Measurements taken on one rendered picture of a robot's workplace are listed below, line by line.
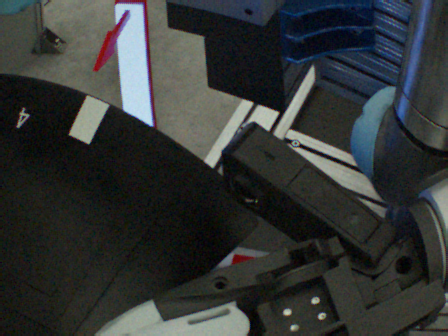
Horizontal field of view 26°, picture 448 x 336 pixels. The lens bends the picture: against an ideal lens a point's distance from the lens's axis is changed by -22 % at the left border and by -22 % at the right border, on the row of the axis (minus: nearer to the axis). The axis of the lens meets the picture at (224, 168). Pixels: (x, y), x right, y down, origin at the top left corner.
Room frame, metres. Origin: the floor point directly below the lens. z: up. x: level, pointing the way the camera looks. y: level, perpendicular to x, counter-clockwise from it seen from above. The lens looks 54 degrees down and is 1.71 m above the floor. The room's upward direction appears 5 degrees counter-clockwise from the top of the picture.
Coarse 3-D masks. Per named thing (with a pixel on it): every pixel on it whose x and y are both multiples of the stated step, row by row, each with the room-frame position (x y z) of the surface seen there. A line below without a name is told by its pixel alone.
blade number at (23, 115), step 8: (16, 104) 0.44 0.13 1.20; (24, 104) 0.44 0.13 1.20; (32, 104) 0.44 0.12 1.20; (16, 112) 0.43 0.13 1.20; (24, 112) 0.43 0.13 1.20; (32, 112) 0.43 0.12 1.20; (16, 120) 0.42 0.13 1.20; (24, 120) 0.42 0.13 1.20; (32, 120) 0.42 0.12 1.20; (8, 128) 0.42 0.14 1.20; (16, 128) 0.42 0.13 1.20; (24, 128) 0.42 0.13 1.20; (24, 136) 0.41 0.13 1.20
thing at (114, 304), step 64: (0, 128) 0.42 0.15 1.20; (64, 128) 0.42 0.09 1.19; (128, 128) 0.42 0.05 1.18; (0, 192) 0.37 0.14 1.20; (64, 192) 0.37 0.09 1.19; (128, 192) 0.38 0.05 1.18; (192, 192) 0.39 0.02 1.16; (0, 256) 0.32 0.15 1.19; (64, 256) 0.33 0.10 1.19; (128, 256) 0.34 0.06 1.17; (192, 256) 0.35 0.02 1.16; (0, 320) 0.27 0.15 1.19; (64, 320) 0.28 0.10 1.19
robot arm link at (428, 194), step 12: (444, 180) 0.35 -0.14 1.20; (432, 192) 0.34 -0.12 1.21; (444, 192) 0.34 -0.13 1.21; (432, 204) 0.33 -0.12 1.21; (444, 204) 0.32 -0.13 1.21; (432, 216) 0.32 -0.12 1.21; (444, 216) 0.32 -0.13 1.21; (444, 228) 0.31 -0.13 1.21; (444, 240) 0.30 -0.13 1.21; (444, 252) 0.30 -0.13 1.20; (444, 264) 0.29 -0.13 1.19; (444, 276) 0.29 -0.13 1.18; (444, 288) 0.28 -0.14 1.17
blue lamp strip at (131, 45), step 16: (128, 32) 0.53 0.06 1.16; (128, 48) 0.53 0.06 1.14; (144, 48) 0.53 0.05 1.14; (128, 64) 0.53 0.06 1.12; (144, 64) 0.52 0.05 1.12; (128, 80) 0.53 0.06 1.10; (144, 80) 0.52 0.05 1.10; (128, 96) 0.53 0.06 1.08; (144, 96) 0.53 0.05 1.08; (128, 112) 0.53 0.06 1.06; (144, 112) 0.53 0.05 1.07
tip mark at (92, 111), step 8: (88, 96) 0.44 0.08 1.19; (88, 104) 0.44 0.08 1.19; (96, 104) 0.44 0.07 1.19; (104, 104) 0.44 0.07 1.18; (80, 112) 0.43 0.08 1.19; (88, 112) 0.43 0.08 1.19; (96, 112) 0.43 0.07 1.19; (104, 112) 0.43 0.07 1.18; (80, 120) 0.43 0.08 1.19; (88, 120) 0.43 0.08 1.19; (96, 120) 0.43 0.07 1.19; (72, 128) 0.42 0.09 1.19; (80, 128) 0.42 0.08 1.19; (88, 128) 0.42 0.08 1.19; (96, 128) 0.42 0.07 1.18; (80, 136) 0.41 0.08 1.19; (88, 136) 0.42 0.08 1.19
